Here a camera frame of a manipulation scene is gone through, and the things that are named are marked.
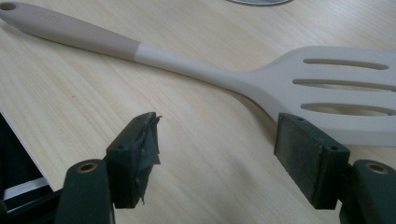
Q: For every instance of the grey round metal rim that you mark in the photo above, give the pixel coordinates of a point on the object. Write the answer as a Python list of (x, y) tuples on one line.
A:
[(260, 2)]

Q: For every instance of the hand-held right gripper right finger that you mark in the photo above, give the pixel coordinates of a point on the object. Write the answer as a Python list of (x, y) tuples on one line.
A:
[(311, 158)]

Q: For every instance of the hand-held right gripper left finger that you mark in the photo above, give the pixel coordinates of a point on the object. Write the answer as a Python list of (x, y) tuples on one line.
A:
[(126, 161)]

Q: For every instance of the beige slotted silicone spatula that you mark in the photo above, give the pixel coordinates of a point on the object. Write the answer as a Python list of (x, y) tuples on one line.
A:
[(274, 87)]

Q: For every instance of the dark box with white strip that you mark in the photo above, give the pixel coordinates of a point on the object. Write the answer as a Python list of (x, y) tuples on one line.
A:
[(18, 180)]

